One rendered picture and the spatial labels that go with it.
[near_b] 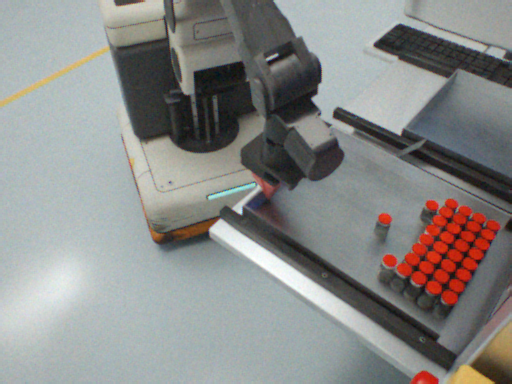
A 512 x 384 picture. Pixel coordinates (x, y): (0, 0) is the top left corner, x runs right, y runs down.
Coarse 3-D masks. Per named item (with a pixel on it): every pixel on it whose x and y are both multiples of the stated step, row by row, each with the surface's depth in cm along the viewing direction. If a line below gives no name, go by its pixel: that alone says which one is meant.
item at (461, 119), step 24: (456, 72) 98; (432, 96) 92; (456, 96) 98; (480, 96) 98; (504, 96) 96; (432, 120) 92; (456, 120) 92; (480, 120) 92; (504, 120) 92; (432, 144) 84; (456, 144) 88; (480, 144) 88; (504, 144) 88; (480, 168) 80; (504, 168) 83
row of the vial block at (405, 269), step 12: (444, 204) 72; (456, 204) 71; (444, 216) 70; (432, 228) 68; (444, 228) 72; (420, 240) 67; (432, 240) 67; (420, 252) 65; (408, 264) 64; (396, 276) 64; (408, 276) 63; (396, 288) 66
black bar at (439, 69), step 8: (400, 56) 107; (408, 56) 105; (416, 56) 105; (416, 64) 105; (424, 64) 104; (432, 64) 103; (440, 64) 103; (432, 72) 104; (440, 72) 103; (448, 72) 101
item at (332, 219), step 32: (352, 160) 85; (384, 160) 82; (288, 192) 79; (320, 192) 79; (352, 192) 79; (384, 192) 79; (416, 192) 79; (448, 192) 77; (256, 224) 74; (288, 224) 75; (320, 224) 75; (352, 224) 75; (416, 224) 75; (320, 256) 67; (352, 256) 70; (384, 288) 67; (416, 320) 60
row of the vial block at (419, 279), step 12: (456, 216) 70; (468, 216) 70; (456, 228) 68; (444, 240) 67; (432, 252) 65; (444, 252) 66; (420, 264) 64; (432, 264) 64; (420, 276) 63; (408, 288) 64; (420, 288) 63
